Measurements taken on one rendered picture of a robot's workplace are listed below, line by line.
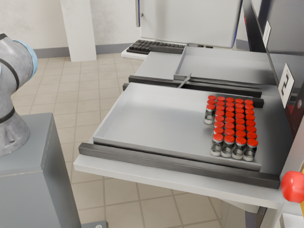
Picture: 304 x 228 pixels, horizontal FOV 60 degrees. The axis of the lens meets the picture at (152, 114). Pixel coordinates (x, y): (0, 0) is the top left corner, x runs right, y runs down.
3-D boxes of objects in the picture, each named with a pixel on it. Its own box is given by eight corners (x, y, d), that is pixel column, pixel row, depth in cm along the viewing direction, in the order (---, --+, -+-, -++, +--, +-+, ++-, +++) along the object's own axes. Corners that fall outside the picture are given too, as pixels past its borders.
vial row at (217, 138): (222, 111, 70) (225, 96, 67) (220, 157, 55) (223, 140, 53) (214, 110, 70) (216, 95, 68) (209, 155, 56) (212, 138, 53)
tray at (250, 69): (276, 63, 97) (278, 54, 95) (289, 97, 76) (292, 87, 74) (184, 54, 104) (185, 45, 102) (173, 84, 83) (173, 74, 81)
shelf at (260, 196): (273, 62, 102) (274, 58, 101) (326, 219, 46) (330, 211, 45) (153, 52, 112) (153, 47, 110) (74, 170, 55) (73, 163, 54)
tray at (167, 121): (249, 107, 72) (253, 97, 70) (257, 178, 51) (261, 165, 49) (130, 92, 79) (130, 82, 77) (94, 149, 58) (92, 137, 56)
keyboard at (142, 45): (214, 52, 126) (215, 47, 124) (209, 64, 115) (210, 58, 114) (137, 42, 137) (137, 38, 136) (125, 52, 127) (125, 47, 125)
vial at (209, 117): (213, 120, 67) (215, 104, 64) (212, 125, 65) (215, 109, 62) (204, 118, 67) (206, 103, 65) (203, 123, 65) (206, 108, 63)
